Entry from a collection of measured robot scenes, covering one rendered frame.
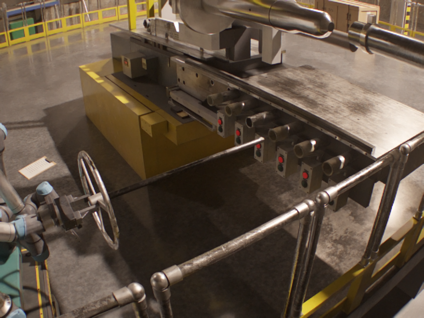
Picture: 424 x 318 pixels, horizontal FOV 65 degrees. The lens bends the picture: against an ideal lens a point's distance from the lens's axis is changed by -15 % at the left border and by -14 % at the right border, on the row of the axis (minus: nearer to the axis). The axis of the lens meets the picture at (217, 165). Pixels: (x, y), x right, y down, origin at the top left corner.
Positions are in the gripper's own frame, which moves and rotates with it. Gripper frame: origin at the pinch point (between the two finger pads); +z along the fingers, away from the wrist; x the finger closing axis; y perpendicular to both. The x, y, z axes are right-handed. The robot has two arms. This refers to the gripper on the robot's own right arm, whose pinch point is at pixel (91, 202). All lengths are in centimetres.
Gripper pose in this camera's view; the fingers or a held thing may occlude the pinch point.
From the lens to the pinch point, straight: 142.8
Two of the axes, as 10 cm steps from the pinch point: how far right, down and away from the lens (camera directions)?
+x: 5.6, 5.7, -6.0
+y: -0.9, 7.6, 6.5
